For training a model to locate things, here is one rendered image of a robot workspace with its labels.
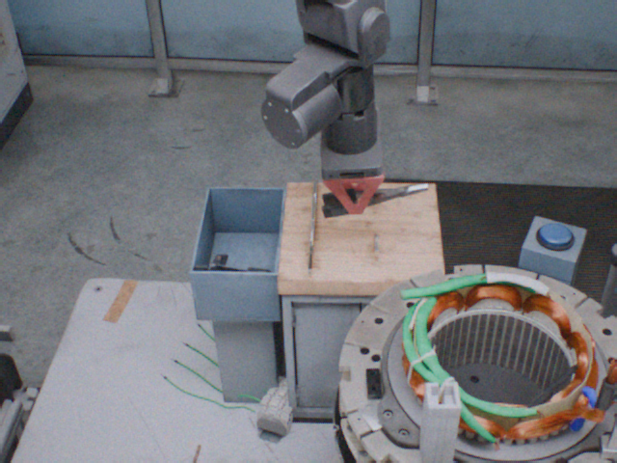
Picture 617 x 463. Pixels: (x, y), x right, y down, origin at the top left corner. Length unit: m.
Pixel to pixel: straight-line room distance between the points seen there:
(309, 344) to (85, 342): 0.42
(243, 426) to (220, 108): 2.18
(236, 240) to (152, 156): 1.90
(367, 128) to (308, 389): 0.42
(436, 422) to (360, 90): 0.34
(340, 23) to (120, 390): 0.70
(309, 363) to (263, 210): 0.22
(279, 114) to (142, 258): 1.87
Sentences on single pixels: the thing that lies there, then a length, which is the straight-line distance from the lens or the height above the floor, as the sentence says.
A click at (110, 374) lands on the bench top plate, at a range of 1.33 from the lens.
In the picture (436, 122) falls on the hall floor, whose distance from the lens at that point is 3.19.
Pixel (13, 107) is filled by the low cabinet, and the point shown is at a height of 0.07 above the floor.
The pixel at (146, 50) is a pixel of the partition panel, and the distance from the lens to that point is 3.38.
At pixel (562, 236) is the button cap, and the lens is 1.14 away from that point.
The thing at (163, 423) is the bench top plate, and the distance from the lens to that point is 1.26.
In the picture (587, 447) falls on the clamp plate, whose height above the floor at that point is 1.10.
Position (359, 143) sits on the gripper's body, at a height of 1.25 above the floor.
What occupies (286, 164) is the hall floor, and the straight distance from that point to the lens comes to 2.98.
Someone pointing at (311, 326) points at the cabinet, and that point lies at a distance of 1.09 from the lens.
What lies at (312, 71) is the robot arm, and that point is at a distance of 0.83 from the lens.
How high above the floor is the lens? 1.78
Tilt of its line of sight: 41 degrees down
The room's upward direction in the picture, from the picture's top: 2 degrees counter-clockwise
